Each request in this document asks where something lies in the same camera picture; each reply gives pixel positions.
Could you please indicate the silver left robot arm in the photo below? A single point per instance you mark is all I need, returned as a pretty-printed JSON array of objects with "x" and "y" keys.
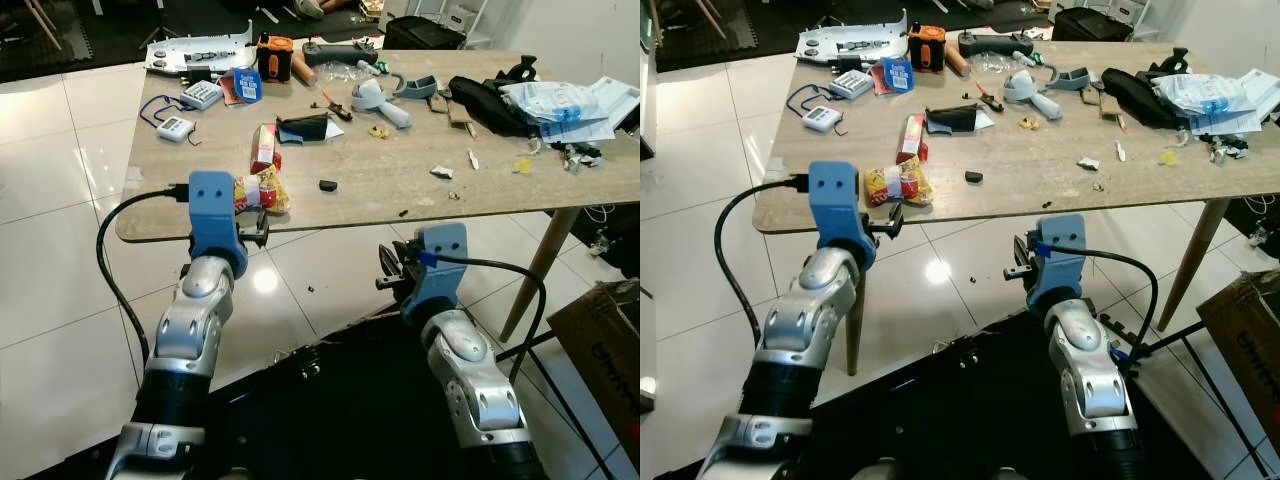
[
  {"x": 805, "y": 320},
  {"x": 190, "y": 325}
]

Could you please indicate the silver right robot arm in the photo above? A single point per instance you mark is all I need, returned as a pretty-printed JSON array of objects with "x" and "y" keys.
[
  {"x": 470, "y": 385},
  {"x": 1085, "y": 370}
]

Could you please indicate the yellow red snack bag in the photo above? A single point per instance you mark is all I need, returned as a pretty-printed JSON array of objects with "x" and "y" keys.
[
  {"x": 265, "y": 190},
  {"x": 900, "y": 183}
]

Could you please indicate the light wooden table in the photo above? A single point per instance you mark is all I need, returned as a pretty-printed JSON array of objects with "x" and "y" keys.
[
  {"x": 1040, "y": 185},
  {"x": 400, "y": 190}
]

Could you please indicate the red snack pack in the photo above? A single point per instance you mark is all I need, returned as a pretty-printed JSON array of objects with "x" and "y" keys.
[
  {"x": 265, "y": 148},
  {"x": 912, "y": 138}
]

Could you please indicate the small black block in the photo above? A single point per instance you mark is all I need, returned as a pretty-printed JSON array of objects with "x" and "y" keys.
[
  {"x": 974, "y": 177},
  {"x": 328, "y": 185}
]

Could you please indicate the crumpled white paper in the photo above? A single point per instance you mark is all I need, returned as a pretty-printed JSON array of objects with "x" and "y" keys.
[
  {"x": 1088, "y": 163},
  {"x": 442, "y": 172}
]

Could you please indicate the black flat pouch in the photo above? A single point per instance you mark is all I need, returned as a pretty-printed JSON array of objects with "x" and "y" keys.
[
  {"x": 303, "y": 128},
  {"x": 952, "y": 119}
]

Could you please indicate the white timer device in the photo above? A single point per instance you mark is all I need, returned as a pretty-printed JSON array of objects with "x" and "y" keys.
[
  {"x": 822, "y": 119},
  {"x": 175, "y": 129}
]

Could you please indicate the small white stick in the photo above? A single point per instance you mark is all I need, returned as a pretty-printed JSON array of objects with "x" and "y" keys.
[
  {"x": 1121, "y": 151},
  {"x": 473, "y": 159}
]

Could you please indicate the small yellow scrap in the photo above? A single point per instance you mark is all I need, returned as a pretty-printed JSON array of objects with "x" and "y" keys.
[
  {"x": 1029, "y": 123},
  {"x": 379, "y": 131}
]

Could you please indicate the white battery case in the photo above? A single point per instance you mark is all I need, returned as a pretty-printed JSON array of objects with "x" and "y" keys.
[
  {"x": 202, "y": 95},
  {"x": 852, "y": 84}
]

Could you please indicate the black robot torso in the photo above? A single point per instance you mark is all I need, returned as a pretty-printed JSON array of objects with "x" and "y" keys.
[
  {"x": 340, "y": 410},
  {"x": 960, "y": 410}
]

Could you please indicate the blue printed packet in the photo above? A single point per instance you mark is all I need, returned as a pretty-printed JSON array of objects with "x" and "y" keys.
[
  {"x": 898, "y": 76},
  {"x": 247, "y": 85}
]

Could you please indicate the orange black screwdriver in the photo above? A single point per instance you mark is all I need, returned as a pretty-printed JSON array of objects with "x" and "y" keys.
[
  {"x": 989, "y": 97},
  {"x": 337, "y": 106}
]

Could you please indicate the yellow crumpled wrapper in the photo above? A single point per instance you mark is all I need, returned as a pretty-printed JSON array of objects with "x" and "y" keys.
[
  {"x": 1170, "y": 157},
  {"x": 523, "y": 165}
]

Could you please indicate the white grey handheld device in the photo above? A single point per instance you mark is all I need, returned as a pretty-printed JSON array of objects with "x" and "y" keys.
[
  {"x": 1028, "y": 90},
  {"x": 375, "y": 98}
]

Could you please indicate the tan cardboard piece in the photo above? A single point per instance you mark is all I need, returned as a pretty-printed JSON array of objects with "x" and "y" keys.
[
  {"x": 455, "y": 110},
  {"x": 1105, "y": 103}
]

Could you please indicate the orange black tool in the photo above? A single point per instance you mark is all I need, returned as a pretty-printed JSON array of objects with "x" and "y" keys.
[
  {"x": 275, "y": 58},
  {"x": 927, "y": 48}
]

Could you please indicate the grey blue curved tool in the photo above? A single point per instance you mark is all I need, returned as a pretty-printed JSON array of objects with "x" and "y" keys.
[
  {"x": 420, "y": 88},
  {"x": 1075, "y": 80}
]

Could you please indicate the white plastic panel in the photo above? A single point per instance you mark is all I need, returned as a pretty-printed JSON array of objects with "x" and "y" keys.
[
  {"x": 190, "y": 50},
  {"x": 840, "y": 40}
]

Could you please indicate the black fabric bag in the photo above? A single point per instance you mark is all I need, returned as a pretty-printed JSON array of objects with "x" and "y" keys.
[
  {"x": 480, "y": 103},
  {"x": 1130, "y": 95}
]

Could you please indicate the brown cardboard box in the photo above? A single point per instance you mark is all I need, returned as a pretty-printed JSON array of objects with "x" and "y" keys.
[
  {"x": 600, "y": 360},
  {"x": 1245, "y": 340}
]

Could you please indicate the black clamp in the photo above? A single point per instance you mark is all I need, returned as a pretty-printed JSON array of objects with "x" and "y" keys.
[
  {"x": 520, "y": 72},
  {"x": 1172, "y": 62}
]

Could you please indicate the white blue plastic bag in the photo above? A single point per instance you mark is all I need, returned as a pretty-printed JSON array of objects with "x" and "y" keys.
[
  {"x": 565, "y": 105},
  {"x": 1215, "y": 98}
]

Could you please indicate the black suitcase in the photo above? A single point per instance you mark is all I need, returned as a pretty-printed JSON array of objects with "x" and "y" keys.
[
  {"x": 1092, "y": 25},
  {"x": 425, "y": 34}
]

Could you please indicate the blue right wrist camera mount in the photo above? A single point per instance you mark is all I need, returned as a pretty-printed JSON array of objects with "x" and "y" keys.
[
  {"x": 1062, "y": 260},
  {"x": 440, "y": 262}
]

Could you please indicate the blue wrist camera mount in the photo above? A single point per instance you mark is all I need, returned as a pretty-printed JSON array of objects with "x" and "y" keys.
[
  {"x": 1062, "y": 260},
  {"x": 212, "y": 215},
  {"x": 835, "y": 205},
  {"x": 440, "y": 262}
]

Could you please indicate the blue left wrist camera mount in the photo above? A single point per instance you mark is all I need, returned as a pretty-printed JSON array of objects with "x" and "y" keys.
[
  {"x": 835, "y": 205},
  {"x": 212, "y": 215}
]

